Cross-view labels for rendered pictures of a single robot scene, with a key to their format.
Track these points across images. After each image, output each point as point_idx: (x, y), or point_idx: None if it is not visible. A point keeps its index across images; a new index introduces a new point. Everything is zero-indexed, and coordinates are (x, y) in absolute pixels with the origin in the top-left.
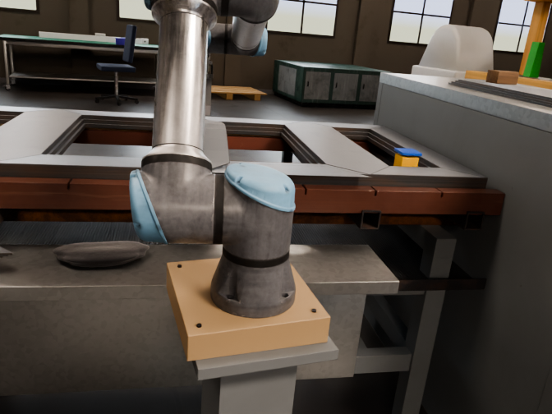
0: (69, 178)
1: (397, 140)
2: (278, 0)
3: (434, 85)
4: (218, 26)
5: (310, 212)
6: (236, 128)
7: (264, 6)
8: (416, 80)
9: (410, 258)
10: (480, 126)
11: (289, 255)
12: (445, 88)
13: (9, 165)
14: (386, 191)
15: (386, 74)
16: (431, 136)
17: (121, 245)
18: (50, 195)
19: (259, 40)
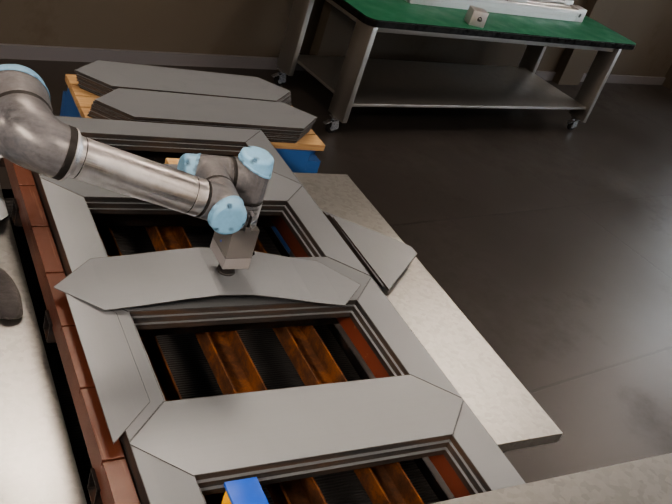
0: (48, 225)
1: None
2: (39, 163)
3: (494, 497)
4: (205, 173)
5: (78, 417)
6: (367, 329)
7: (13, 160)
8: (571, 484)
9: None
10: None
11: (31, 431)
12: (442, 501)
13: (42, 187)
14: (105, 474)
15: (655, 457)
16: None
17: (4, 298)
18: (27, 226)
19: (190, 211)
